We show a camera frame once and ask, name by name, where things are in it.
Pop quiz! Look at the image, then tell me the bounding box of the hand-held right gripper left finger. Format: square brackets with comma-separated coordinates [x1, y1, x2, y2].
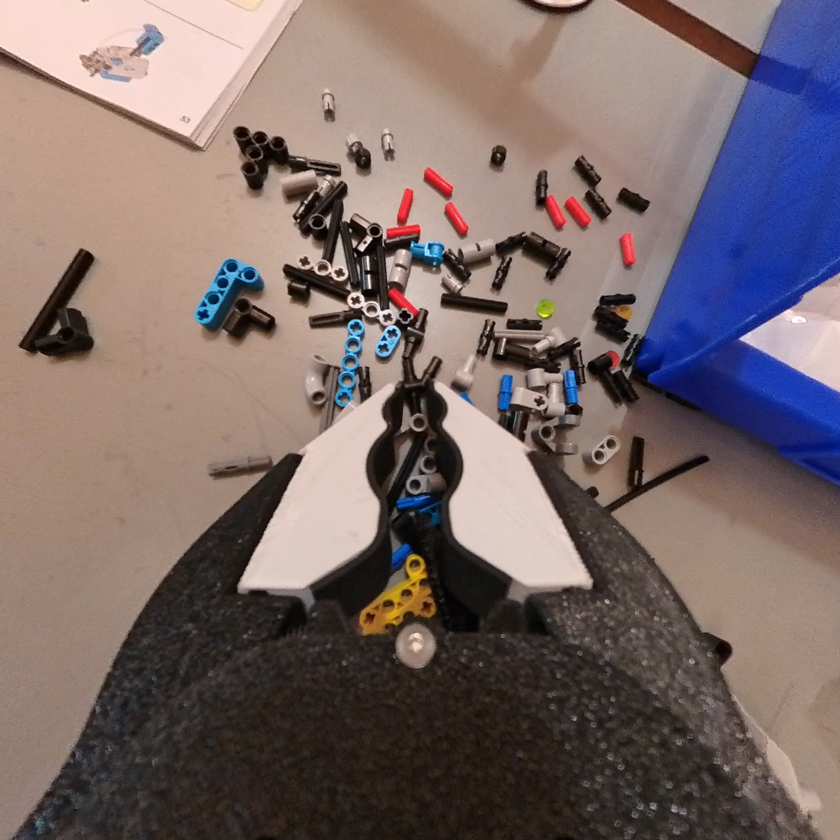
[237, 382, 396, 596]

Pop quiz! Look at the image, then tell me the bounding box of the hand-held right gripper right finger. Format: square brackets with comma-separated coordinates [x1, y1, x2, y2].
[435, 380, 595, 596]

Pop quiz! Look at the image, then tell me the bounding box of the black forked pin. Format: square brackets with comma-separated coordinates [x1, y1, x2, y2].
[398, 356, 442, 412]

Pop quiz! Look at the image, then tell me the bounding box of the pile of small brick parts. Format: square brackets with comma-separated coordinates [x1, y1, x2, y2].
[282, 125, 657, 475]

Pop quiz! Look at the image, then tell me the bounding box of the grey desk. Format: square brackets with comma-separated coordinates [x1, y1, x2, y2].
[0, 0, 840, 840]

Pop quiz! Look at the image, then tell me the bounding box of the dark grey axle pin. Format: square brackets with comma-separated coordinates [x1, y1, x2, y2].
[208, 454, 274, 479]

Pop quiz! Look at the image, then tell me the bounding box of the yellow angled beam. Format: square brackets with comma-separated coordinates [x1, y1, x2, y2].
[359, 554, 438, 637]

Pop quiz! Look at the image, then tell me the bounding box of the thin black flexible rod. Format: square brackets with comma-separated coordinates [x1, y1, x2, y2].
[603, 455, 710, 512]

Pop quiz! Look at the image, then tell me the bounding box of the blue L-shaped beam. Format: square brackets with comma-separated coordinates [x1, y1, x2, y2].
[193, 259, 265, 329]

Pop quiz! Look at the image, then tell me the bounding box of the black angle connector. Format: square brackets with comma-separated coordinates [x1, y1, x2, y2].
[35, 306, 95, 357]

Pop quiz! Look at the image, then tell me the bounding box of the black axle rod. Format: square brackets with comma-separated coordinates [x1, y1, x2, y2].
[17, 247, 95, 353]

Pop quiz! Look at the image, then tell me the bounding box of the black T-shaped beam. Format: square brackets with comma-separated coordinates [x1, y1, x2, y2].
[232, 124, 290, 192]

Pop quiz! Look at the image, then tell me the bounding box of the blue plastic bin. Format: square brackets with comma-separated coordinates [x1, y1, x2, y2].
[633, 0, 840, 487]

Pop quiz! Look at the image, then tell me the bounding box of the open instruction booklet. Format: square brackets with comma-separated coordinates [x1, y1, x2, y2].
[0, 0, 303, 151]

